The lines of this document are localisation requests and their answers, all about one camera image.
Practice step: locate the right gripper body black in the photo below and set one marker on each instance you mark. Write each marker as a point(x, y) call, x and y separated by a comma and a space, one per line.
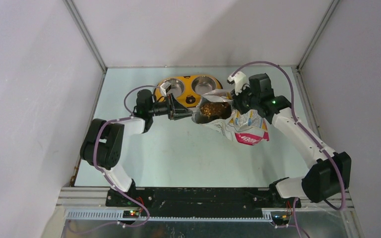
point(244, 100)

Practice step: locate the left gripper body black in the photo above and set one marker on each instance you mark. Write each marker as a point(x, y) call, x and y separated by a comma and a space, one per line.
point(169, 103)

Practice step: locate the colourful pet food bag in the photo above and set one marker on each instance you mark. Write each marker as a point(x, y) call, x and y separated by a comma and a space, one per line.
point(216, 111)

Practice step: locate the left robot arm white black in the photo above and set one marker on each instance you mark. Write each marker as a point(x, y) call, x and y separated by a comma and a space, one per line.
point(103, 142)

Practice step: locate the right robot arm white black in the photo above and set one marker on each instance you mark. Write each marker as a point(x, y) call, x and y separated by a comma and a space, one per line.
point(329, 171)

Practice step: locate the yellow double pet bowl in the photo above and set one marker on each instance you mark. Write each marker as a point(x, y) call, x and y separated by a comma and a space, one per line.
point(189, 89)

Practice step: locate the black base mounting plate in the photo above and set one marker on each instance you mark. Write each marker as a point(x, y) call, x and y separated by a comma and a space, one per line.
point(199, 201)

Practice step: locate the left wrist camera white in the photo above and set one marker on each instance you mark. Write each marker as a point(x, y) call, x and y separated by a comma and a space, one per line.
point(164, 88)

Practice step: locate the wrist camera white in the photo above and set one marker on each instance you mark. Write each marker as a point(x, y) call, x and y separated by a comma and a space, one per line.
point(164, 88)
point(239, 80)

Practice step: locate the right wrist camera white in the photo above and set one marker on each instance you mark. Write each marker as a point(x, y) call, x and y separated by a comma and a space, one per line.
point(239, 80)

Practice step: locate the grey slotted cable duct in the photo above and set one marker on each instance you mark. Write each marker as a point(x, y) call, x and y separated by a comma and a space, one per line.
point(126, 215)

